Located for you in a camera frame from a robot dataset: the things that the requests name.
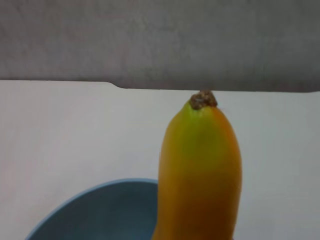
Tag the yellow banana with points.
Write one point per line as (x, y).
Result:
(200, 175)

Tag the blue bowl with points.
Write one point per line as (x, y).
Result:
(105, 212)

